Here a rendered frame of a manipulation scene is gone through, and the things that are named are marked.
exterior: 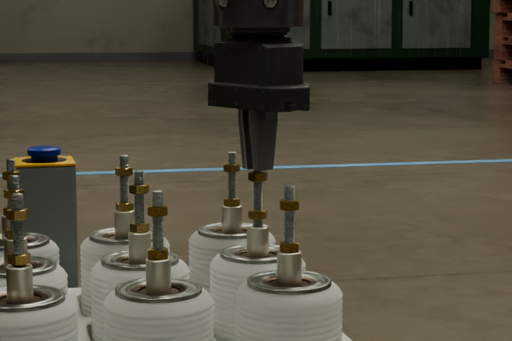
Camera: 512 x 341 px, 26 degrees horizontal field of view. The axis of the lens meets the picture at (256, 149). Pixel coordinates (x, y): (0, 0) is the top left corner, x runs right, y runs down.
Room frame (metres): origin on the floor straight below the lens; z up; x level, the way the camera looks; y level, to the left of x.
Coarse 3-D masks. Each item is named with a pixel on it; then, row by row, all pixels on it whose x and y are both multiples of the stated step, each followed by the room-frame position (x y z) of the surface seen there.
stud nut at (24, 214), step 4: (24, 208) 0.92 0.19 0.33; (8, 212) 0.91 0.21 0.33; (12, 212) 0.91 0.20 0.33; (16, 212) 0.91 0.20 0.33; (20, 212) 0.91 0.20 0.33; (24, 212) 0.91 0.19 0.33; (28, 212) 0.92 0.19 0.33; (8, 216) 0.91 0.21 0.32; (12, 216) 0.91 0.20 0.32; (16, 216) 0.91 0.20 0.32; (20, 216) 0.91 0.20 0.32; (24, 216) 0.91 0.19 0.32; (28, 216) 0.92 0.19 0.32; (12, 220) 0.91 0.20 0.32; (16, 220) 0.91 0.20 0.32; (20, 220) 0.91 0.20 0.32
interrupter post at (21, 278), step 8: (8, 272) 0.91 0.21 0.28; (16, 272) 0.90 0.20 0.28; (24, 272) 0.91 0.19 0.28; (32, 272) 0.91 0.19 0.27; (8, 280) 0.91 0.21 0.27; (16, 280) 0.90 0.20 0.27; (24, 280) 0.91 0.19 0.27; (32, 280) 0.91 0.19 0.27; (8, 288) 0.91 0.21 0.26; (16, 288) 0.90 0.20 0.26; (24, 288) 0.91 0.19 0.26; (32, 288) 0.91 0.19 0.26; (8, 296) 0.91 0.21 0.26; (16, 296) 0.90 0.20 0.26; (24, 296) 0.91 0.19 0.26; (32, 296) 0.91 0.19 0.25
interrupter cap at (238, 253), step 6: (234, 246) 1.11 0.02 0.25; (240, 246) 1.11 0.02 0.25; (246, 246) 1.12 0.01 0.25; (270, 246) 1.12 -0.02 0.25; (276, 246) 1.11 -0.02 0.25; (222, 252) 1.08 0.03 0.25; (228, 252) 1.09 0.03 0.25; (234, 252) 1.09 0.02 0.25; (240, 252) 1.09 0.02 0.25; (246, 252) 1.10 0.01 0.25; (270, 252) 1.10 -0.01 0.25; (276, 252) 1.09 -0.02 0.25; (222, 258) 1.07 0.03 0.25; (228, 258) 1.06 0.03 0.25; (234, 258) 1.06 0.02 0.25; (240, 258) 1.05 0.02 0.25; (246, 258) 1.06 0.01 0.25; (252, 258) 1.06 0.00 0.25; (258, 258) 1.06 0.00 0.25; (264, 258) 1.06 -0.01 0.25; (270, 258) 1.06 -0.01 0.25; (276, 258) 1.05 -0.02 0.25
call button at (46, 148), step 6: (30, 150) 1.31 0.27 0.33; (36, 150) 1.30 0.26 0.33; (42, 150) 1.30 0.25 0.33; (48, 150) 1.30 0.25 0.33; (54, 150) 1.31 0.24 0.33; (60, 150) 1.32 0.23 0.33; (30, 156) 1.32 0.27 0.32; (36, 156) 1.30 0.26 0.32; (42, 156) 1.30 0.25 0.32; (48, 156) 1.30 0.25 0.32; (54, 156) 1.31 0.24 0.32
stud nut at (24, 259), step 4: (12, 252) 0.92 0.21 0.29; (8, 256) 0.91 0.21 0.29; (12, 256) 0.91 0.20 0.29; (16, 256) 0.91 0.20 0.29; (20, 256) 0.91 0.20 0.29; (24, 256) 0.91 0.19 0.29; (28, 256) 0.91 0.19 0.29; (8, 260) 0.91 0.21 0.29; (12, 260) 0.91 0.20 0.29; (16, 260) 0.91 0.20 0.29; (20, 260) 0.91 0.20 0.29; (24, 260) 0.91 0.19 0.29; (28, 260) 0.91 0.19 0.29; (12, 264) 0.91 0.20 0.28; (16, 264) 0.91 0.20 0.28; (20, 264) 0.91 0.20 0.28; (24, 264) 0.91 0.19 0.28
